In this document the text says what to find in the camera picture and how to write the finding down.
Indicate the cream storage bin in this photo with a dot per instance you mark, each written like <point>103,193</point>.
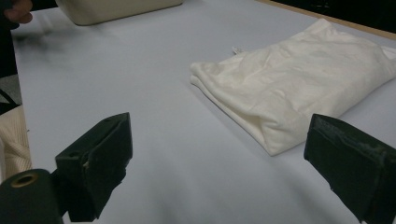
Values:
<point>118,9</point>

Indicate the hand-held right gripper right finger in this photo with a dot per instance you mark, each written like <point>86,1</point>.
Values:
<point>351,168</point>

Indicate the cream white garment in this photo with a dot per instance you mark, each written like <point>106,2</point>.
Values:
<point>289,90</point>

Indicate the beige ribbed knit clothing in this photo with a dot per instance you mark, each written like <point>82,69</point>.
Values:
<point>14,143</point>

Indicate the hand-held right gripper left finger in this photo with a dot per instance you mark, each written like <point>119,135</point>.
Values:
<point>96,161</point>

